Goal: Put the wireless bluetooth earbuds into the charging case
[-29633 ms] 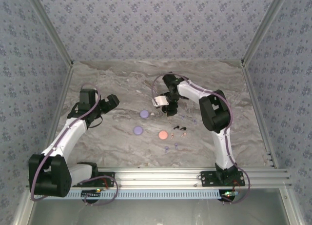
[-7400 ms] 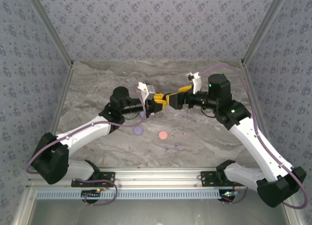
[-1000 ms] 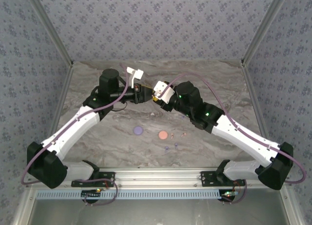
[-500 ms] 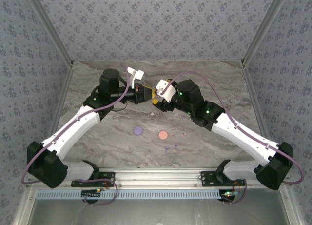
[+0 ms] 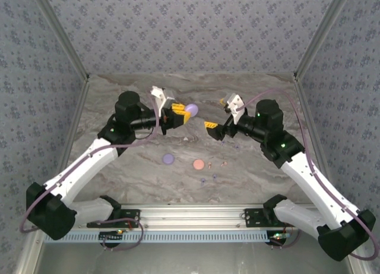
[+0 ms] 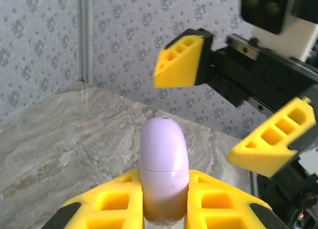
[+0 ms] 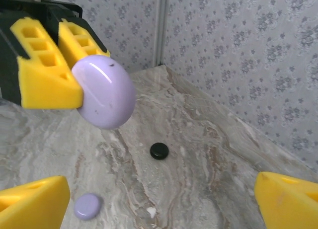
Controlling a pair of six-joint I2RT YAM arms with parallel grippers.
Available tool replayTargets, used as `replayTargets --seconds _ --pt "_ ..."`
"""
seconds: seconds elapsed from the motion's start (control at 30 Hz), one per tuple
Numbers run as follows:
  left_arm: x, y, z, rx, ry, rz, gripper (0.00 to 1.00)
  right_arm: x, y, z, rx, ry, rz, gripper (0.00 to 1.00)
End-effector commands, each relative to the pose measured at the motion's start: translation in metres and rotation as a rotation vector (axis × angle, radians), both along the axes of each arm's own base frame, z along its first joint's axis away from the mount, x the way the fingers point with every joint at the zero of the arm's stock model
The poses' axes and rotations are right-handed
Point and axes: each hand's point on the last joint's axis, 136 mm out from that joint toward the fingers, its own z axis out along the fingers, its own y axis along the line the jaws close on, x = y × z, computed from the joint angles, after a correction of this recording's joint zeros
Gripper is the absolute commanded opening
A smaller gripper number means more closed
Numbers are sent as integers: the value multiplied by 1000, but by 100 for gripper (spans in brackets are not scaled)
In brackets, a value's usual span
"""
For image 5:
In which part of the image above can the purple cup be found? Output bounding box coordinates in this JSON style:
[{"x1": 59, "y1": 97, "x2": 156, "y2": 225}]
[{"x1": 184, "y1": 102, "x2": 199, "y2": 119}]

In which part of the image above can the small circuit board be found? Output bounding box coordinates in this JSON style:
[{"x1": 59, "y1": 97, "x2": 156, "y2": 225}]
[
  {"x1": 99, "y1": 229, "x2": 125, "y2": 248},
  {"x1": 268, "y1": 231, "x2": 293, "y2": 247}
]

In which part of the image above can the left gripper thin black cable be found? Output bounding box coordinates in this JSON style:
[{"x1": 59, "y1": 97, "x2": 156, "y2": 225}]
[{"x1": 135, "y1": 128, "x2": 156, "y2": 140}]

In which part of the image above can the aluminium side rail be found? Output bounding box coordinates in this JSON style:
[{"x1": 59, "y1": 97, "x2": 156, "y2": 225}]
[
  {"x1": 55, "y1": 77, "x2": 91, "y2": 179},
  {"x1": 293, "y1": 76, "x2": 329, "y2": 185}
]

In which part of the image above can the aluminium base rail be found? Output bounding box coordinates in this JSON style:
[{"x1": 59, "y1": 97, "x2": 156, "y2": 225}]
[{"x1": 74, "y1": 204, "x2": 320, "y2": 229}]

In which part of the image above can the aluminium frame post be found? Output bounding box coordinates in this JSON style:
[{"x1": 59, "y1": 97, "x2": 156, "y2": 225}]
[
  {"x1": 292, "y1": 0, "x2": 357, "y2": 81},
  {"x1": 29, "y1": 0, "x2": 91, "y2": 82}
]

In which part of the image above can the slotted cable duct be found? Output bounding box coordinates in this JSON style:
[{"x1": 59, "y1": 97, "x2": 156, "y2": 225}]
[{"x1": 44, "y1": 229, "x2": 271, "y2": 244}]

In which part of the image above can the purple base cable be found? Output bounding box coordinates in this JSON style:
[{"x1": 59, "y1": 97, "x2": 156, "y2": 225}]
[
  {"x1": 270, "y1": 219, "x2": 301, "y2": 250},
  {"x1": 99, "y1": 216, "x2": 145, "y2": 253}
]

